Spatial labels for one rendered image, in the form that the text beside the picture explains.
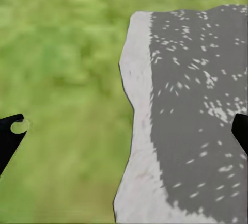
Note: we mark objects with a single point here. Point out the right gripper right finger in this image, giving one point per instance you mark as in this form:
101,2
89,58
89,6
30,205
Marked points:
240,130

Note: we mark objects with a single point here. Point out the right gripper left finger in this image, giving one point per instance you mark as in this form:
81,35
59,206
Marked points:
12,131

